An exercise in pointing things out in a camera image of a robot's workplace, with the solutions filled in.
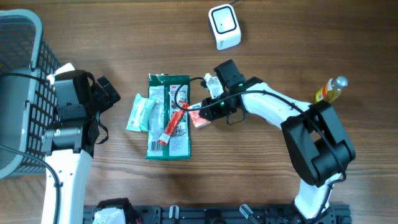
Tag orange Kleenex tissue pack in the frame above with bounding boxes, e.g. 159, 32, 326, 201
188, 102, 211, 128

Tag red snack stick packet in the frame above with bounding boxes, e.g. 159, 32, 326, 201
157, 100, 189, 146

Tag green 3M gloves package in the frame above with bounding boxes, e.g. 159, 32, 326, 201
146, 74, 190, 160

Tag mint green wipes packet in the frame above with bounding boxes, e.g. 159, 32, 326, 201
126, 93, 159, 132

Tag yellow Vim bottle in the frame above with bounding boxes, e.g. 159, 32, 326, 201
314, 76, 348, 103

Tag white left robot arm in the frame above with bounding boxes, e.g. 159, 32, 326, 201
41, 70, 121, 223

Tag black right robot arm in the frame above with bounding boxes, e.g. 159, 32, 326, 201
199, 60, 356, 223

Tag white barcode scanner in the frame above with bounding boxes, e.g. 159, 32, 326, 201
208, 4, 241, 50

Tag grey plastic basket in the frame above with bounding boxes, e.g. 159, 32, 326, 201
1, 9, 61, 178

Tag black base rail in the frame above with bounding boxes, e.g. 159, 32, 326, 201
83, 197, 353, 224

